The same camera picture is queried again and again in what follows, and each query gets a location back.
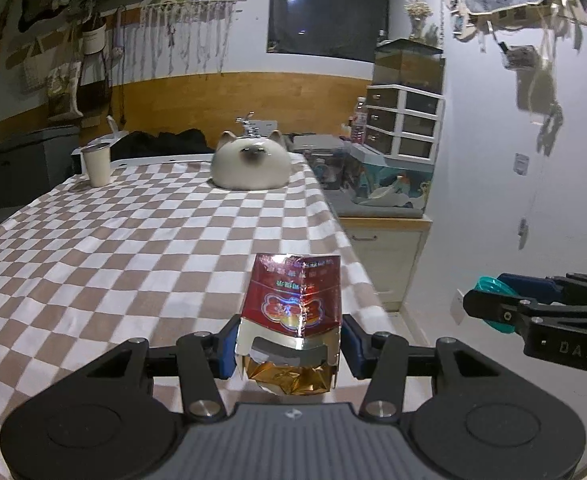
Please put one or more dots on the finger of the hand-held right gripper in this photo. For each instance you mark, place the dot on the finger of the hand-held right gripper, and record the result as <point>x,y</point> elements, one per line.
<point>528,287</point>
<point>493,307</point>

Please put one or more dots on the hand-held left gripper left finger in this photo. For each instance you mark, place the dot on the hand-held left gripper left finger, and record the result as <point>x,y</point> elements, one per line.
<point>229,350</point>

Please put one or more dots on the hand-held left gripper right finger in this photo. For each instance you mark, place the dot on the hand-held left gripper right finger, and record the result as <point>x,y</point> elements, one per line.
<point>352,350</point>

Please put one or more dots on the small teal plastic container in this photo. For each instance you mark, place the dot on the small teal plastic container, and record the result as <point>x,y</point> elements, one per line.
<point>488,284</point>

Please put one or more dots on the red cigarette pack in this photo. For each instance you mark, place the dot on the red cigarette pack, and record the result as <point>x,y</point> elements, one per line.
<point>288,300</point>

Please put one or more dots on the small hanging ornament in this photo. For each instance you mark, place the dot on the small hanging ornament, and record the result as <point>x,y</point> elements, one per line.
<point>523,232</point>

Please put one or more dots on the cream kitchen cabinet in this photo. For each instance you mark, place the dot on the cream kitchen cabinet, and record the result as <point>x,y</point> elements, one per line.
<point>393,255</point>

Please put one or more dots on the small white hanging card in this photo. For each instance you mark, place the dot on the small white hanging card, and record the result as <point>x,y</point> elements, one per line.
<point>522,164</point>

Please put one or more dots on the checkered tablecloth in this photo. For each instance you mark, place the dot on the checkered tablecloth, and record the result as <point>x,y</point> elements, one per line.
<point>148,250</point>

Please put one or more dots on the glass aquarium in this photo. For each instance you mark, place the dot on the glass aquarium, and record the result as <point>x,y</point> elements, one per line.
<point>373,180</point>

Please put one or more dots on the white cat-shaped figure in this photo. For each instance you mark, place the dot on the white cat-shaped figure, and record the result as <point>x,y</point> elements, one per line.
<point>251,165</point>

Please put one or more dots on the white plastic drawer unit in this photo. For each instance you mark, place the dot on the white plastic drawer unit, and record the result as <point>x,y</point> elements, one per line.
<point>403,120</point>

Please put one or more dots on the dark cloth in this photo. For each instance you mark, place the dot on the dark cloth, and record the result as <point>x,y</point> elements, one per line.
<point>163,144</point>

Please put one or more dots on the small metal ornament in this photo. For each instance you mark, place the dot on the small metal ornament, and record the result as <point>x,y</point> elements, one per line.
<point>248,127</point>

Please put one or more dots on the white cup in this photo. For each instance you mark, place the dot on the white cup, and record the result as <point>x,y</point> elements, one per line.
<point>97,165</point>

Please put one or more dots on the white power outlet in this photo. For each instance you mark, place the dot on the white power outlet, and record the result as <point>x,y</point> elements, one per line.
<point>266,125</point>

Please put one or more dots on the plastic bottle pink label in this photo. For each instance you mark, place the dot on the plastic bottle pink label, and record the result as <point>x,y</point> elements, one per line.
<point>360,120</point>

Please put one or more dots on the dark hanging photo pouch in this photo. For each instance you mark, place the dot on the dark hanging photo pouch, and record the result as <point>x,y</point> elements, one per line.
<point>518,56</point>

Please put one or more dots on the brown glass terrarium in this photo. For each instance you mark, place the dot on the brown glass terrarium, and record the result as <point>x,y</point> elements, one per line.
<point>408,67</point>

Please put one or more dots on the grey storage box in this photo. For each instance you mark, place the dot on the grey storage box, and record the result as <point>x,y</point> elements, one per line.
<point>23,165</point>

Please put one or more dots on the vase of dried flowers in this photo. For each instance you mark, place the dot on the vase of dried flowers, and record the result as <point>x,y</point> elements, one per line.
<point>417,12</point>

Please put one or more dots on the patterned hanging bag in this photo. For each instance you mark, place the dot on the patterned hanging bag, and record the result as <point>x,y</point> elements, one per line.
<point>63,90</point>

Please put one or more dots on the dark window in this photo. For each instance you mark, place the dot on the dark window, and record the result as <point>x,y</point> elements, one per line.
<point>328,10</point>

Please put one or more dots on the white tote bag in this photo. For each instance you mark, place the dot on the white tote bag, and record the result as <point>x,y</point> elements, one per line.
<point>94,37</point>

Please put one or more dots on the white wall socket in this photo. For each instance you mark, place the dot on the white wall socket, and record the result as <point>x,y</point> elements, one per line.
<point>458,306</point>

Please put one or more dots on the white macrame wall hanging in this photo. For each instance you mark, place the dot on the white macrame wall hanging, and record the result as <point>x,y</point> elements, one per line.
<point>193,30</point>

